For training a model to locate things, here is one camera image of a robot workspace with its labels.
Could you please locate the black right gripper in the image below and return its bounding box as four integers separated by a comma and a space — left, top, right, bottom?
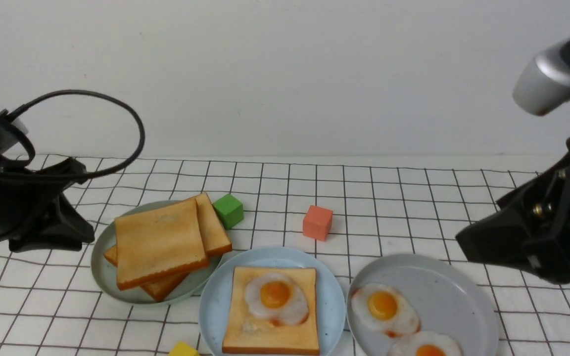
456, 137, 570, 284

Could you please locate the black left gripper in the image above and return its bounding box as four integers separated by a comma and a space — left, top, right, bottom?
0, 181, 95, 253

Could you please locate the toast slice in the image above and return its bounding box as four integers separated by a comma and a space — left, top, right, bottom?
114, 200, 210, 291
222, 266, 320, 356
192, 192, 233, 257
103, 245, 190, 302

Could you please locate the fried egg top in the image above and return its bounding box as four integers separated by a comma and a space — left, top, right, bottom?
244, 272, 310, 326

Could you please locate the fried egg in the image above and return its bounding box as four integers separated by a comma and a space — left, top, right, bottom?
387, 330, 463, 356
244, 272, 310, 326
350, 282, 421, 338

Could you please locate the pale green plate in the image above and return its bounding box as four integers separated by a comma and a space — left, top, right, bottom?
91, 197, 224, 306

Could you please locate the grey speckled plate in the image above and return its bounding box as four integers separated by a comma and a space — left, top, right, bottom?
346, 253, 499, 356

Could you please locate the fried egg lower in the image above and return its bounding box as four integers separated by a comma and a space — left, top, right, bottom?
387, 330, 463, 356

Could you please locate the fried egg left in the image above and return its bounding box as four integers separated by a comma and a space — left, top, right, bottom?
350, 282, 421, 338

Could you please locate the yellow cube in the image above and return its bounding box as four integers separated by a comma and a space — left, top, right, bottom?
168, 342, 200, 356

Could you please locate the green cube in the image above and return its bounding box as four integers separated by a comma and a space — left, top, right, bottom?
212, 193, 244, 230

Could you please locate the light blue plate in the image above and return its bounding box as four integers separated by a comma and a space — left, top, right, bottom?
198, 246, 347, 356

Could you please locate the red cube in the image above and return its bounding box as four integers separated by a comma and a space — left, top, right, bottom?
302, 205, 334, 242

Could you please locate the black cable loop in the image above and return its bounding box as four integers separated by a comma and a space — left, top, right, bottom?
0, 89, 146, 179

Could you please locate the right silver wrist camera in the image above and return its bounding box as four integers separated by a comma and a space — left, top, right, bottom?
513, 42, 570, 117

